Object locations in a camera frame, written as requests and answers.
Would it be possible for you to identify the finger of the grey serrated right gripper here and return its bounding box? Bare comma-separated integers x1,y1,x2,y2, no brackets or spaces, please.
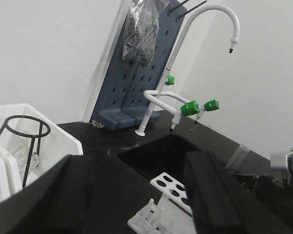
270,151,293,174

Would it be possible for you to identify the clear plastic bag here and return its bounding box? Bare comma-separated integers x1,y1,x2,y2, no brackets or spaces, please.
123,0,170,67

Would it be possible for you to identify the black wire tripod stand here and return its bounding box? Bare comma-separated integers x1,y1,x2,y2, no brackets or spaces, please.
0,115,51,189

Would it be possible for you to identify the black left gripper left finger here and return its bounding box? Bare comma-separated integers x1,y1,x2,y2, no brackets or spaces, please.
0,156,160,234

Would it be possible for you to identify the white storage bin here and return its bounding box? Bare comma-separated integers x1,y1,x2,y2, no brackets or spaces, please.
0,104,83,200
0,144,22,202

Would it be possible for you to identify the white test tube rack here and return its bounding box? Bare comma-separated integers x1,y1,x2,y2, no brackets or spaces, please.
127,172,197,234

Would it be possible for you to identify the black lab sink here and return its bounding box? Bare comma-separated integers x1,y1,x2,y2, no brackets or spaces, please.
118,134,205,182

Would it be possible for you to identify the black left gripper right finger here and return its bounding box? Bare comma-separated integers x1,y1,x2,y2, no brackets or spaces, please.
183,151,293,234

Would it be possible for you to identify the grey pegboard drying rack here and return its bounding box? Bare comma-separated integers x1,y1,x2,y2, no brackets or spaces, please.
90,0,187,131

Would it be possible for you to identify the right white storage bin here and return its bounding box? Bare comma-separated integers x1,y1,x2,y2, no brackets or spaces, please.
0,104,83,200

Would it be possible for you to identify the white lab faucet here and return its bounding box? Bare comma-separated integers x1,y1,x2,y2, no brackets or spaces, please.
134,4,241,137

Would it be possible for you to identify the middle white storage bin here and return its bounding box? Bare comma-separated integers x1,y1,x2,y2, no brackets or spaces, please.
0,144,22,202

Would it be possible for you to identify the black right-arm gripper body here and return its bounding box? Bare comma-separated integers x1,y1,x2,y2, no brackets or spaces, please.
249,160,293,217

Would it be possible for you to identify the glass flask under tripod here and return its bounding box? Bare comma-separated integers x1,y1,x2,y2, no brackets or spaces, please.
6,134,31,173

